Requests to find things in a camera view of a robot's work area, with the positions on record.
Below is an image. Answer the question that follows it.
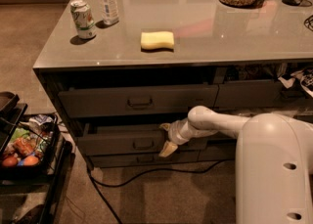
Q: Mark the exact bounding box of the crumpled white paper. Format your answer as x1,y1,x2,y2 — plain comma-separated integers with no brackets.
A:
278,67,313,98

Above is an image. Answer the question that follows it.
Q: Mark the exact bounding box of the black coiled cable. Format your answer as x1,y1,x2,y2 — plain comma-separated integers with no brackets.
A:
302,15,313,32

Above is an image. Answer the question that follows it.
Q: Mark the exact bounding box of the green white soda can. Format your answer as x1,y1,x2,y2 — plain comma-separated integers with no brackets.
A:
70,0,96,40

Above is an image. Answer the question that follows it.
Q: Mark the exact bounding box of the black power cable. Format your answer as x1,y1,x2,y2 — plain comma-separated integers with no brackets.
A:
86,158,236,224

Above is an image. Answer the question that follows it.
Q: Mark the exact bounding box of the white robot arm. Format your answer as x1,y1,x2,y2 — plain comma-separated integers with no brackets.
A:
159,106,313,224

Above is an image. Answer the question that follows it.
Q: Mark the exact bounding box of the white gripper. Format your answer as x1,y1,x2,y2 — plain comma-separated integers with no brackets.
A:
158,118,217,157

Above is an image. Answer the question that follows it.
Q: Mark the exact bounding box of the black bin of snacks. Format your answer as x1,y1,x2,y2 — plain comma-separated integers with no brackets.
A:
0,113,59,180

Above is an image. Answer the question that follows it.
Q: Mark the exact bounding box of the yellow sponge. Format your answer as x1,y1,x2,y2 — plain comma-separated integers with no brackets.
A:
141,31,174,50

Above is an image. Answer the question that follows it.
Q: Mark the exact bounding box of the grey counter cabinet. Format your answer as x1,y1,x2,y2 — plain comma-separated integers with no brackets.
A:
34,0,313,168

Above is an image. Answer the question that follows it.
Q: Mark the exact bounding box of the dark tray on cart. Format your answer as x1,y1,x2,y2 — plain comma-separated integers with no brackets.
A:
0,91,20,116

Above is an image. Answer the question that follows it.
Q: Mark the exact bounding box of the black cart frame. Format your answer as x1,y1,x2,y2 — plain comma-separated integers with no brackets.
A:
0,104,71,224

